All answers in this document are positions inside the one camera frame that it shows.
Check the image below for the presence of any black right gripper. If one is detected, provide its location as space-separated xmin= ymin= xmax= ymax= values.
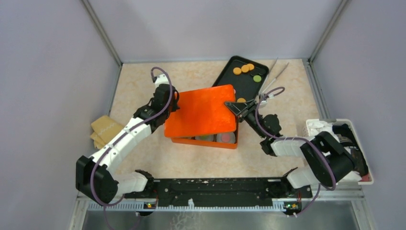
xmin=225 ymin=99 xmax=267 ymax=138

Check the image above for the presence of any orange tin lid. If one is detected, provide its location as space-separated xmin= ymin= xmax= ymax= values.
xmin=164 ymin=84 xmax=237 ymax=138

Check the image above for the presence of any orange cookie tin box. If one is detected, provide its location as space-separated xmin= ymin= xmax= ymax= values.
xmin=171 ymin=124 xmax=239 ymax=150

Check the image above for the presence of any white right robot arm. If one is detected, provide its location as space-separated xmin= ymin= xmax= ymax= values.
xmin=225 ymin=100 xmax=356 ymax=197

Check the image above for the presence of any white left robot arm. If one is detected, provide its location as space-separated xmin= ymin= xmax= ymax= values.
xmin=75 ymin=72 xmax=179 ymax=206

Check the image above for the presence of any white paper cupcake liner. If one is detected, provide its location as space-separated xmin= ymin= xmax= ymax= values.
xmin=216 ymin=132 xmax=236 ymax=144
xmin=194 ymin=135 xmax=214 ymax=142

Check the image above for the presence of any black baking tray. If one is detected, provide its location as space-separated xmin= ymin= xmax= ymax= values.
xmin=212 ymin=56 xmax=269 ymax=101

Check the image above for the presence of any green sandwich cookie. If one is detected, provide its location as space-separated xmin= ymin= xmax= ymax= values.
xmin=253 ymin=75 xmax=262 ymax=82

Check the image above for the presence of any white cloth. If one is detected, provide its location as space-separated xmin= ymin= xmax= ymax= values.
xmin=304 ymin=119 xmax=333 ymax=136

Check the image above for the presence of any white plastic basket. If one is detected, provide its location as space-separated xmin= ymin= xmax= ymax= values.
xmin=304 ymin=119 xmax=374 ymax=185

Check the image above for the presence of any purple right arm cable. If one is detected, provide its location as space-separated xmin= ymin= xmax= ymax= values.
xmin=254 ymin=86 xmax=337 ymax=218

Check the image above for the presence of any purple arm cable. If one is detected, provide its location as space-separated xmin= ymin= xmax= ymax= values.
xmin=90 ymin=67 xmax=174 ymax=230
xmin=254 ymin=86 xmax=337 ymax=218

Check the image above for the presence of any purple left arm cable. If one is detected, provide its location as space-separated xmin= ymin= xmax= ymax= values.
xmin=90 ymin=67 xmax=174 ymax=230

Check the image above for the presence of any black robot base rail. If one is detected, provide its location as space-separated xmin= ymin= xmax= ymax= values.
xmin=124 ymin=177 xmax=313 ymax=207

